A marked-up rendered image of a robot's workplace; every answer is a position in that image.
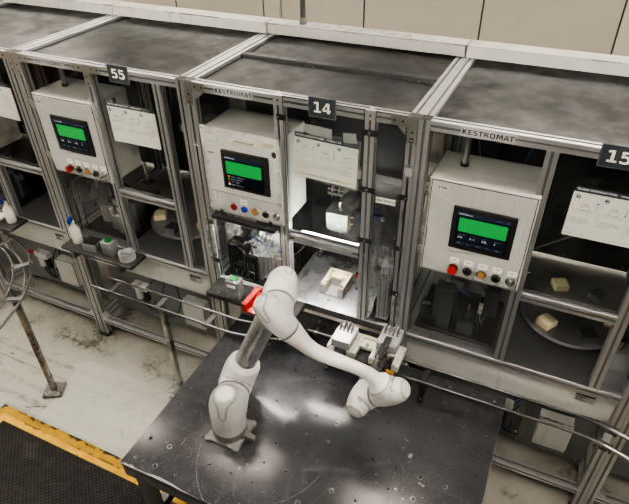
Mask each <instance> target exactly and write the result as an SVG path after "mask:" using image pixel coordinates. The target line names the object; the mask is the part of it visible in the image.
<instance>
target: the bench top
mask: <svg viewBox="0 0 629 504"><path fill-rule="evenodd" d="M244 338H245V337H243V336H238V335H233V334H230V333H225V334H224V335H223V337H222V338H221V339H220V340H219V342H218V343H217V344H216V345H215V346H214V348H213V349H212V350H211V351H210V352H209V354H208V355H207V356H206V357H205V359H204V360H203V361H202V362H201V363H200V365H199V366H198V367H197V368H196V370H195V371H194V372H193V373H192V374H191V376H190V377H189V378H188V379H187V381H186V382H185V383H184V384H183V385H182V387H181V388H180V389H179V391H178V392H177V393H176V394H175V395H174V396H173V398H172V399H171V400H170V401H169V402H168V404H167V405H166V406H165V407H164V409H163V410H162V411H161V412H160V413H159V415H158V416H157V417H156V418H155V420H154V421H153V422H152V423H151V424H150V426H149V427H148V428H147V429H146V430H145V432H144V433H143V434H142V435H141V437H140V438H139V439H138V440H137V441H136V443H135V444H134V445H133V446H132V447H131V449H130V450H129V451H128V452H127V454H126V455H125V456H124V457H123V458H122V460H121V461H120V464H121V465H122V466H123V467H124V468H126V469H128V470H131V471H133V472H135V473H137V474H139V475H141V476H143V477H145V478H148V479H150V480H152V481H154V482H156V483H158V484H160V485H162V486H164V487H167V488H169V489H171V490H173V491H175V492H177V493H179V494H181V495H184V496H186V497H188V498H190V499H192V500H194V501H196V502H198V503H201V504H482V502H483V498H484V494H485V489H486V485H487V480H488V476H489V472H490V468H491V463H492V459H493V455H494V450H495V446H496V442H497V437H498V433H499V429H500V425H501V420H502V416H503V412H504V411H502V410H499V409H496V408H493V407H490V406H487V405H484V404H481V403H478V402H475V401H472V400H469V399H466V398H463V397H460V396H457V395H454V394H451V393H448V392H445V391H441V390H438V389H435V388H432V387H429V386H428V388H427V391H426V393H425V396H424V399H423V401H422V403H421V402H418V401H417V400H418V397H419V393H420V383H417V382H414V381H411V380H408V379H405V378H403V379H405V380H406V381H407V382H408V383H409V385H410V395H409V397H408V399H407V400H406V401H404V402H402V403H400V404H397V405H393V406H387V407H376V408H374V409H372V410H370V411H368V413H367V414H366V415H365V416H363V417H362V418H355V417H353V416H351V415H350V414H349V413H348V411H347V409H346V403H347V399H348V396H349V394H350V392H351V390H352V388H353V386H354V385H355V384H356V383H357V382H358V380H359V378H360V377H359V376H357V375H354V374H352V373H349V372H346V371H343V370H341V369H338V368H335V367H332V366H330V367H329V369H328V370H325V369H324V366H325V364H324V363H322V362H319V361H317V360H315V359H312V358H310V357H309V356H307V355H305V354H304V353H302V352H300V351H299V350H297V349H296V348H294V347H293V346H291V345H289V344H288V343H286V342H282V341H273V340H268V342H267V344H266V346H265V348H264V350H263V352H262V354H261V356H260V358H259V361H260V370H259V372H258V375H257V377H256V380H255V383H254V385H253V387H252V390H251V393H250V395H249V400H248V407H247V413H246V419H249V420H254V421H256V427H255V428H253V429H252V431H251V433H252V434H254V435H255V436H256V440H255V442H251V441H246V440H245V441H244V443H243V445H242V446H241V449H240V452H239V453H237V454H235V453H233V452H232V451H231V450H229V449H227V448H224V447H222V446H220V445H217V444H215V443H213V442H207V441H205V435H206V434H207V433H209V432H210V430H211V429H212V424H211V420H210V415H209V398H210V396H211V394H212V392H213V390H214V389H215V388H216V387H218V382H219V378H220V375H221V372H222V369H223V367H224V364H225V362H226V360H227V359H228V357H229V356H230V355H231V354H232V353H233V352H234V351H237V350H239V349H240V347H241V345H242V342H243V340H244ZM428 383H430V384H433V385H436V386H439V387H442V388H445V389H448V390H451V391H454V392H457V393H460V394H463V395H466V396H469V397H472V398H476V399H479V400H482V401H485V402H488V403H491V404H494V405H497V406H500V407H503V408H504V407H505V403H506V398H504V397H501V396H498V395H495V394H492V393H489V392H485V391H482V390H479V389H476V388H473V387H470V386H467V385H464V384H461V383H458V382H454V381H451V380H448V379H445V378H442V377H439V376H436V375H433V374H429V380H428ZM150 436H151V437H152V439H151V440H149V437H150ZM372 457H374V458H375V460H374V461H372V460H371V458H372ZM154 464H156V465H157V466H156V467H155V468H154V467H153V465H154ZM474 474H477V475H478V477H475V476H474ZM419 475H421V476H422V479H419V478H418V476H419Z"/></svg>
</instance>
